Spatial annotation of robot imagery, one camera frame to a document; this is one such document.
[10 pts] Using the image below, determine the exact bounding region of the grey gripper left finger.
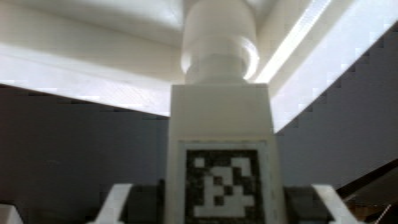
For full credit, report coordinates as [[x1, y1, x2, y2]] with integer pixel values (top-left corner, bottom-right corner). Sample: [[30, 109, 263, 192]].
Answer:
[[85, 183, 163, 224]]

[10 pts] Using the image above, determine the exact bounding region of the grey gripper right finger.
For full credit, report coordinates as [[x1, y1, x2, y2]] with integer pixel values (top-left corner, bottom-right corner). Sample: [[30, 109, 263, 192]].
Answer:
[[284, 184, 362, 224]]

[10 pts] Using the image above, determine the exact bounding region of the white table leg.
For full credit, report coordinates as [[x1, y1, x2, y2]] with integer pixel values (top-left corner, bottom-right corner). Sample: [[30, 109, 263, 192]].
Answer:
[[165, 0, 288, 224]]

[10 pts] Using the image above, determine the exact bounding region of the white square table top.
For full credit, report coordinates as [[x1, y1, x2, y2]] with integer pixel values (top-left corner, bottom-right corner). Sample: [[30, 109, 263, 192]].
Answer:
[[0, 0, 398, 127]]

